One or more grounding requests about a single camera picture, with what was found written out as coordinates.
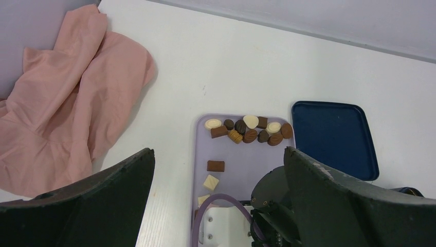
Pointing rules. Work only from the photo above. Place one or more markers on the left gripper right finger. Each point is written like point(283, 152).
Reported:
point(335, 209)

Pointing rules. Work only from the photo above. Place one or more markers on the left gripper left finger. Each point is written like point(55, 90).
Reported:
point(104, 209)

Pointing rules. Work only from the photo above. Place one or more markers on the dark blue box lid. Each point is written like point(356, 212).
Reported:
point(337, 135)

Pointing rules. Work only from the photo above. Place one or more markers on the lilac tray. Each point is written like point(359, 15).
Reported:
point(245, 164)

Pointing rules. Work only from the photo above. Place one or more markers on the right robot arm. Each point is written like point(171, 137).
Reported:
point(273, 211)

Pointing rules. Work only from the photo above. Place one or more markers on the brown leaf chocolate lower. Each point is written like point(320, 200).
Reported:
point(275, 139)

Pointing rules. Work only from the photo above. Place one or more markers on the brown leaf chocolate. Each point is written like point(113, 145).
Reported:
point(250, 136)
point(275, 139)

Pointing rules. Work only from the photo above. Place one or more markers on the brown oval chocolate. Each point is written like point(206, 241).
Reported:
point(287, 131)

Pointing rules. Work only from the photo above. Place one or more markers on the white ridged cube chocolate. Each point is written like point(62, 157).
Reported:
point(201, 199)

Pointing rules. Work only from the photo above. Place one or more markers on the dark small chocolate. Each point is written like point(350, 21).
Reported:
point(263, 136)

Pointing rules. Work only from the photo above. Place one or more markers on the white swirl chocolate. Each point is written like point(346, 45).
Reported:
point(273, 127)

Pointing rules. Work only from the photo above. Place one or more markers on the white ridged block chocolate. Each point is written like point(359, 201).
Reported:
point(211, 182)

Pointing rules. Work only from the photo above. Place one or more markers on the brown square chocolate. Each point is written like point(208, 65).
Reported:
point(263, 122)

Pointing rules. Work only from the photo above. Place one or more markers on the brown bar chocolate lower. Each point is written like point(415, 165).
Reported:
point(215, 166)

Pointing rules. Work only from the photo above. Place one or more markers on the brown bar chocolate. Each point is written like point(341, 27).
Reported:
point(218, 132)
point(215, 166)

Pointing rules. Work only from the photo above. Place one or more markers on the white heart chocolate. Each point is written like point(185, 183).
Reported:
point(251, 121)

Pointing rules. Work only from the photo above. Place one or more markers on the caramel ridged chocolate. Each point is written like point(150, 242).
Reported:
point(235, 136)

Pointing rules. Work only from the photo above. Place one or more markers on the dark ribbed chocolate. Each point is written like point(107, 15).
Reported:
point(240, 126)

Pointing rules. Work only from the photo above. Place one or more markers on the dark round chocolate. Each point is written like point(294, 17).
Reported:
point(229, 124)

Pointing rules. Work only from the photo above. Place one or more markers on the white oval chocolate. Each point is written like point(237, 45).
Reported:
point(212, 123)

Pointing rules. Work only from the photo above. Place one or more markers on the pink cloth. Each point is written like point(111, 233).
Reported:
point(70, 105)

